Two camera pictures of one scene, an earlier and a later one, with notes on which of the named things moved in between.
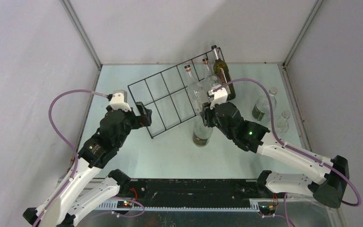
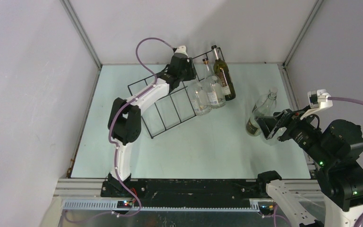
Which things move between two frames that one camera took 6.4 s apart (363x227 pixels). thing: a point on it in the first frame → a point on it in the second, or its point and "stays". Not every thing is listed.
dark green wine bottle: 221,72 stays
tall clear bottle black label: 202,134 → 264,107
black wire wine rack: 168,99 stays
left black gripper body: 133,122 → 187,74
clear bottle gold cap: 198,95 stays
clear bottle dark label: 262,106 stays
